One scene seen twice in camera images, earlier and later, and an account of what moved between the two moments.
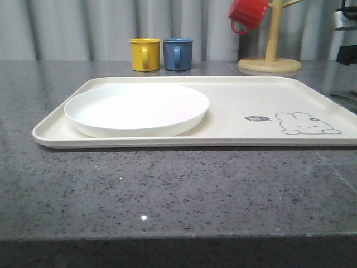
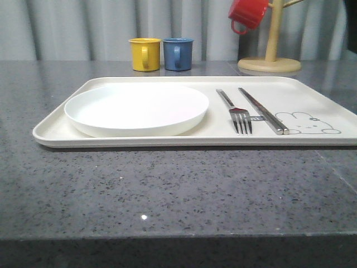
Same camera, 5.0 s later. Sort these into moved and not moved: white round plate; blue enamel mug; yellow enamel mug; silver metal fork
Moved: silver metal fork
Not moved: white round plate; blue enamel mug; yellow enamel mug
